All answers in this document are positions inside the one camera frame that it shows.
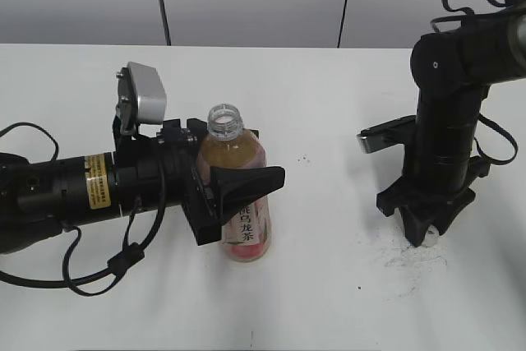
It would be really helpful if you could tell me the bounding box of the grey bottle cap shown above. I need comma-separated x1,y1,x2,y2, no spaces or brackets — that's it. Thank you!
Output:
422,225,440,248

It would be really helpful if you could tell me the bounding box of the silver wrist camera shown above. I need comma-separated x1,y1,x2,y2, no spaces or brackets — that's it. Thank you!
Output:
116,62,167,136
357,115,416,154

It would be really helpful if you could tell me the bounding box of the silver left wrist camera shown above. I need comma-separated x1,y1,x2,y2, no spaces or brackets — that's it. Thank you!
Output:
116,62,167,136

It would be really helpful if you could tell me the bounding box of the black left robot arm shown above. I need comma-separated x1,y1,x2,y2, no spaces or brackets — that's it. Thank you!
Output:
1,118,285,253

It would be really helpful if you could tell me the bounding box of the peach oolong tea bottle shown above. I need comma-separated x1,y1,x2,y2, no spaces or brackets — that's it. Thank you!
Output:
196,104,271,262

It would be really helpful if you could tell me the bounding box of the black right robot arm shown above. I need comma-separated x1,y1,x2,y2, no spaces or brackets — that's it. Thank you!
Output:
359,0,525,247

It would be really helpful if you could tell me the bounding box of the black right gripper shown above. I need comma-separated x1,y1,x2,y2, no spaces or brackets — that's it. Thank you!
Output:
376,156,489,247

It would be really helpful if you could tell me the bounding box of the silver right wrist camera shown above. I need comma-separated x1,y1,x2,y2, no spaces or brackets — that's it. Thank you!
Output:
357,115,416,154

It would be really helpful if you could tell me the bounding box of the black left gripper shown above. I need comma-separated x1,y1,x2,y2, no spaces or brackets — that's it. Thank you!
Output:
154,118,285,245

